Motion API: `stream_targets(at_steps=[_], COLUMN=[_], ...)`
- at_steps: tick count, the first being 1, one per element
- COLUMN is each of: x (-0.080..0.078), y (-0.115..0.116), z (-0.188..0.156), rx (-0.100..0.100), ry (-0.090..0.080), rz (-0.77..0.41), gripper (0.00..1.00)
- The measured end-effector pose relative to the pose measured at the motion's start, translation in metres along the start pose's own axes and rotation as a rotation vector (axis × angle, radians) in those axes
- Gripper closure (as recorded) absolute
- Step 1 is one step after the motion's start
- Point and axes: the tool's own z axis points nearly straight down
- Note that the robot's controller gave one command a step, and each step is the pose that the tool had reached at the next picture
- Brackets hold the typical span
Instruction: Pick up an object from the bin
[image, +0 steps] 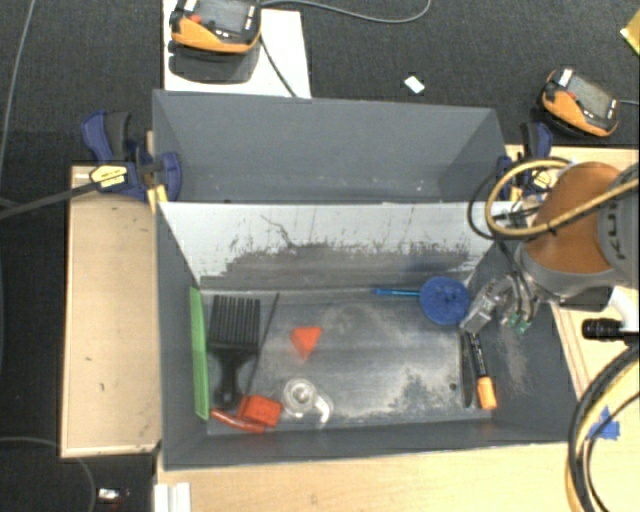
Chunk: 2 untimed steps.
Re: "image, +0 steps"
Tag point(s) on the blue round disc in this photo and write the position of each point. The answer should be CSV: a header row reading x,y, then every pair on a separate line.
x,y
444,301

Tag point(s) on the black marker with orange cap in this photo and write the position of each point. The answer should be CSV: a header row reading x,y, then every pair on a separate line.
x,y
480,365

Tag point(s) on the black pen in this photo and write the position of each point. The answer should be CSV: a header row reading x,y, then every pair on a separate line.
x,y
466,370

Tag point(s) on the thin blue stick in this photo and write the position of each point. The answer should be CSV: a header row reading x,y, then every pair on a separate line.
x,y
395,292

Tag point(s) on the orange triangular block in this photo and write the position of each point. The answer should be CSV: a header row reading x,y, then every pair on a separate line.
x,y
306,340

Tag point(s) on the clear glass thing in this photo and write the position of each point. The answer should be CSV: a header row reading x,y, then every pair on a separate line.
x,y
300,397

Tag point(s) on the thin black stick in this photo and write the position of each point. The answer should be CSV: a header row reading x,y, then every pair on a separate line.
x,y
263,340

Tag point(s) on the grey metal bin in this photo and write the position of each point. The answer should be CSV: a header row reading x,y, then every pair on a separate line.
x,y
310,145

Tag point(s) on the red plastic tool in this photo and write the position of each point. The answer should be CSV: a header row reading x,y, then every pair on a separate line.
x,y
260,410

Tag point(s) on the black plastic comb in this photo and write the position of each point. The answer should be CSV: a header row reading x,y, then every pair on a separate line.
x,y
234,320

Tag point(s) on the green flat block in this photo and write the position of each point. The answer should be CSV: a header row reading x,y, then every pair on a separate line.
x,y
199,360

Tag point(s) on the pale wood flat board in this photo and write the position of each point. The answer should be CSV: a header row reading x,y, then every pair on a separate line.
x,y
112,325

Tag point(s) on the black cylinder on white bracket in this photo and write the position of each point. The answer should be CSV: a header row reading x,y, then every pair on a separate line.
x,y
602,329

